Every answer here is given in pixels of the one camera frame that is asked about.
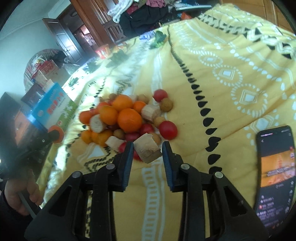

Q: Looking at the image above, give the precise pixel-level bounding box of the large orange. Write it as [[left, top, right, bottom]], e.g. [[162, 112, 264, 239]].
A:
[[117, 108, 142, 133]]

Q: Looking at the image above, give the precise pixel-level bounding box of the beige sugarcane chunk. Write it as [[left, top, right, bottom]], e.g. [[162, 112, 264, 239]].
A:
[[133, 133, 162, 164]]

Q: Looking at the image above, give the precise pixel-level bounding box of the person's left hand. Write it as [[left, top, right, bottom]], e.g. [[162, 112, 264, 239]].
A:
[[4, 169, 43, 216]]

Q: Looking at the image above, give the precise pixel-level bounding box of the blue green printed box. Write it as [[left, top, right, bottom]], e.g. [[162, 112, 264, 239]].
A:
[[30, 83, 77, 131]]

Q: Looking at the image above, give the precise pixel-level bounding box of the black smartphone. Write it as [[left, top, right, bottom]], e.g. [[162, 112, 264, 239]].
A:
[[254, 126, 295, 235]]

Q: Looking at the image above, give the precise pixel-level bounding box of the orange at pile left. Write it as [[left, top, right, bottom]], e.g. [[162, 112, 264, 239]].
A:
[[99, 105, 118, 126]]

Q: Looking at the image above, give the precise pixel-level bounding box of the red cherry tomato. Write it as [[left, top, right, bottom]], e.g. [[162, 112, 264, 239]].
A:
[[159, 121, 178, 140]]

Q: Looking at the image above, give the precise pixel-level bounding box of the white sugarcane piece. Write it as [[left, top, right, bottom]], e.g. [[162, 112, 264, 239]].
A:
[[141, 104, 162, 122]]

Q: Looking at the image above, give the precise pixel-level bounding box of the red instant noodle cup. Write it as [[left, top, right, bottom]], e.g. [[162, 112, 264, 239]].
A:
[[95, 44, 111, 59]]

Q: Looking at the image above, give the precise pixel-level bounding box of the brown longan fruit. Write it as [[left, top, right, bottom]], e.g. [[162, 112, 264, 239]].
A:
[[159, 98, 173, 113]]

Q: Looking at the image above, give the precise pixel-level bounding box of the green leafy vegetable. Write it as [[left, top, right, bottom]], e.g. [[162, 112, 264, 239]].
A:
[[110, 50, 128, 63], [149, 31, 167, 49]]

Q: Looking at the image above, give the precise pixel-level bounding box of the brown wooden wardrobe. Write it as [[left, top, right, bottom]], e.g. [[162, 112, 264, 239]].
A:
[[70, 0, 126, 47]]

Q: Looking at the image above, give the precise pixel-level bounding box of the yellow patterned bedspread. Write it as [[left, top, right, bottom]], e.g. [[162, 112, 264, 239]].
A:
[[38, 4, 295, 240]]

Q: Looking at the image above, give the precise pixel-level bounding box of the pile of clothes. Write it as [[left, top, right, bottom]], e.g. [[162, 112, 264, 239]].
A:
[[107, 1, 181, 39]]

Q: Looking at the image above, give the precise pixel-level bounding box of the green leafy vegetable right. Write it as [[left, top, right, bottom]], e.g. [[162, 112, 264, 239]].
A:
[[149, 31, 167, 49]]

